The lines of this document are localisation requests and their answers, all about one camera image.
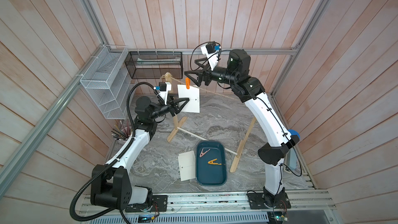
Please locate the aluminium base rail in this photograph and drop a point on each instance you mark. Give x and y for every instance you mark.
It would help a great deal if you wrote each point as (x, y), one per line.
(307, 207)

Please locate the blue lid clear jar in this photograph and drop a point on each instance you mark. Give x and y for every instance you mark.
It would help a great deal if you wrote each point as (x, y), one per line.
(293, 132)

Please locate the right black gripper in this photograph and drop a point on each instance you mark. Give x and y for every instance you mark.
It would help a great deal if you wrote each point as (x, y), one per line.
(209, 75)

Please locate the white postcard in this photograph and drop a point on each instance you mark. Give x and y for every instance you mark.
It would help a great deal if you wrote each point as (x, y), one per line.
(187, 165)
(193, 93)

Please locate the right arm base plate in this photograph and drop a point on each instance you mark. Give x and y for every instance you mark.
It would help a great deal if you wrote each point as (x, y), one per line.
(260, 200)

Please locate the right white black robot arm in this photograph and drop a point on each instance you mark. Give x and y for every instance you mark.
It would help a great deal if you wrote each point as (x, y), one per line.
(251, 92)

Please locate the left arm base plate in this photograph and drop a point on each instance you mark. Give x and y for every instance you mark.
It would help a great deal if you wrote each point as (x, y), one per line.
(158, 203)

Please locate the black mesh basket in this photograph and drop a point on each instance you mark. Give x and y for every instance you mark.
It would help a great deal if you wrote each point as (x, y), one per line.
(154, 64)

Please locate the white wire mesh shelf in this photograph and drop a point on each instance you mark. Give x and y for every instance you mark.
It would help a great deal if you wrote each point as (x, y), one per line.
(107, 81)

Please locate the dark teal plastic tray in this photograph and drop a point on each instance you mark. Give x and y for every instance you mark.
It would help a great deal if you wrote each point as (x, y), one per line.
(211, 175)

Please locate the pink pencil cup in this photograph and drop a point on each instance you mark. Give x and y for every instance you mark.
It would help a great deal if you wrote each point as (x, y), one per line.
(122, 129)

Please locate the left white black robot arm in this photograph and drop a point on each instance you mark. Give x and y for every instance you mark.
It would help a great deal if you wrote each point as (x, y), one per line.
(111, 187)

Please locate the wooden drying rack frame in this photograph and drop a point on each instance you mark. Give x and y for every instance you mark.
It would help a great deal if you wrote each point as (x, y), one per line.
(212, 127)

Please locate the dark orange clothespin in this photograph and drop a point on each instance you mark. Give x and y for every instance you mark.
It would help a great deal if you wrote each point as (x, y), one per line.
(187, 83)

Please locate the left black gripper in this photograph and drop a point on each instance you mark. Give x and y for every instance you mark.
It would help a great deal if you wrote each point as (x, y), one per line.
(173, 108)

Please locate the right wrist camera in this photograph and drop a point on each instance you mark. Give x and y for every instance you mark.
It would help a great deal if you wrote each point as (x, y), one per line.
(212, 51)

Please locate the pink clothespin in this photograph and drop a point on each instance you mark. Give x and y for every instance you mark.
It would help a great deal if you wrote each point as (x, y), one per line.
(203, 152)

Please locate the yellow orange clothespin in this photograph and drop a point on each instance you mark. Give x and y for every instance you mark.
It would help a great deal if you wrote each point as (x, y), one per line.
(214, 162)

